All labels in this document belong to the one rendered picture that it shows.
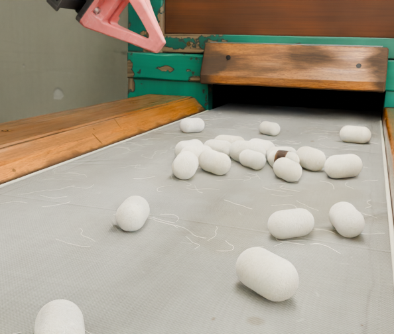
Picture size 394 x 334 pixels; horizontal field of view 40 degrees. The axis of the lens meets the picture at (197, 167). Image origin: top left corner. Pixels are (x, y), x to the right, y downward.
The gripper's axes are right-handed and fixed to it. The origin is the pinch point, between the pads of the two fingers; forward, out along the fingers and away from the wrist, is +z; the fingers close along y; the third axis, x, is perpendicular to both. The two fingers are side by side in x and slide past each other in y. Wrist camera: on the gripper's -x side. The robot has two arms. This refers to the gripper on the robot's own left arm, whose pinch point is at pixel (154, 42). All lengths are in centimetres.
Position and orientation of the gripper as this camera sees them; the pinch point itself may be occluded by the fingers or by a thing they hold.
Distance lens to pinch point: 55.4
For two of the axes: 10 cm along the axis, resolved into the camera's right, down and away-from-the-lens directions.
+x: -6.3, 6.9, 3.5
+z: 7.1, 7.0, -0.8
